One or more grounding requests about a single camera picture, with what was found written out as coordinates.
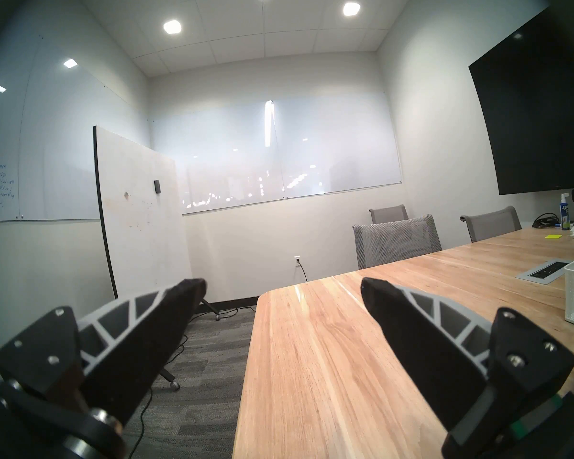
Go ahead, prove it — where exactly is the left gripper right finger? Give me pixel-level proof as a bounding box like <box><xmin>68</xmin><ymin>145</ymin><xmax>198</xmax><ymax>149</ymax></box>
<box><xmin>361</xmin><ymin>277</ymin><xmax>574</xmax><ymax>459</ymax></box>

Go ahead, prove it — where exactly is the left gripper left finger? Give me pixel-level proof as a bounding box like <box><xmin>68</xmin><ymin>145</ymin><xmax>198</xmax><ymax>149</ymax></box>
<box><xmin>0</xmin><ymin>278</ymin><xmax>207</xmax><ymax>459</ymax></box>

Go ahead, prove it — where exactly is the grey mesh office chair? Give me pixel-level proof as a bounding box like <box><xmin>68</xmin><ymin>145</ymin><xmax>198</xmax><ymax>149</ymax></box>
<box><xmin>353</xmin><ymin>215</ymin><xmax>443</xmax><ymax>270</ymax></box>
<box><xmin>460</xmin><ymin>206</ymin><xmax>522</xmax><ymax>243</ymax></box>

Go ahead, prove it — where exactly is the silver table power outlet panel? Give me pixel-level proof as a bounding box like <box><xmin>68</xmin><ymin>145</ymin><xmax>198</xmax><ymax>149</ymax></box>
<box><xmin>517</xmin><ymin>259</ymin><xmax>573</xmax><ymax>285</ymax></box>

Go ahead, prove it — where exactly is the rolling white whiteboard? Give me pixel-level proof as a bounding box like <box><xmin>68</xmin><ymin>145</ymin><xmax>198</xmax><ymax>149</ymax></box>
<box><xmin>94</xmin><ymin>126</ymin><xmax>221</xmax><ymax>392</ymax></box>

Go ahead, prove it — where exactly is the grey office chair with armrests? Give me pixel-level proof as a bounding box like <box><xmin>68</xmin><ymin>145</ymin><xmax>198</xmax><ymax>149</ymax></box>
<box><xmin>369</xmin><ymin>204</ymin><xmax>409</xmax><ymax>224</ymax></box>

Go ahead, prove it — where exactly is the long black floor cable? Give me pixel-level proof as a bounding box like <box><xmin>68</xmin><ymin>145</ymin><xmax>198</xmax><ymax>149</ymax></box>
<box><xmin>124</xmin><ymin>307</ymin><xmax>256</xmax><ymax>459</ymax></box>

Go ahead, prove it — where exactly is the wide glass wall whiteboard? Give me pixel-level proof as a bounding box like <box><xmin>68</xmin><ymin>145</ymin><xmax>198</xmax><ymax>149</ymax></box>
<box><xmin>151</xmin><ymin>92</ymin><xmax>403</xmax><ymax>216</ymax></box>

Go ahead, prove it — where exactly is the large black wall screen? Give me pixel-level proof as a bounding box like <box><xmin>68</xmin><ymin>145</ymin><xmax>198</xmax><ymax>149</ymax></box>
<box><xmin>469</xmin><ymin>6</ymin><xmax>574</xmax><ymax>196</ymax></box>

